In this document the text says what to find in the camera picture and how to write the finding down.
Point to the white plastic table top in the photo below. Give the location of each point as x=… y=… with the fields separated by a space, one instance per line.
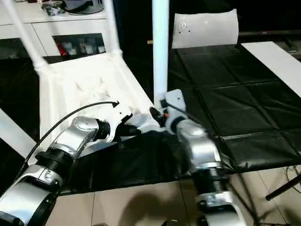
x=82 y=77

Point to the small white cup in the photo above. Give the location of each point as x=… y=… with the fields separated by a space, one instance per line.
x=73 y=51
x=101 y=49

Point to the black table mat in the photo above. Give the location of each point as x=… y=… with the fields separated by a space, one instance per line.
x=235 y=94

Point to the black stand leg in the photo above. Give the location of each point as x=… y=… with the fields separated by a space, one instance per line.
x=284 y=187

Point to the grey round bag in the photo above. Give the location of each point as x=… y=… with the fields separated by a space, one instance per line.
x=84 y=5

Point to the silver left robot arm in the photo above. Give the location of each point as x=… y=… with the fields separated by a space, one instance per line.
x=70 y=141

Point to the white flat board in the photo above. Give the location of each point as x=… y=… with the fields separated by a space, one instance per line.
x=275 y=63

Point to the black cabinet with gold label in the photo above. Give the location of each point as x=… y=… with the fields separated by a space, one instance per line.
x=136 y=23

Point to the red packet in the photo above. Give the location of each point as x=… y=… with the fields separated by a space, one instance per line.
x=58 y=48

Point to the white sideboard cabinet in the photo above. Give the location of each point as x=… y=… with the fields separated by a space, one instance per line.
x=70 y=26

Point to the black bundle in plastic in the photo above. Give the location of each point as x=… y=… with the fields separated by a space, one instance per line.
x=51 y=9

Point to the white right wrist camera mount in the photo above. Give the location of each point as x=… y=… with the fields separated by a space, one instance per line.
x=176 y=99

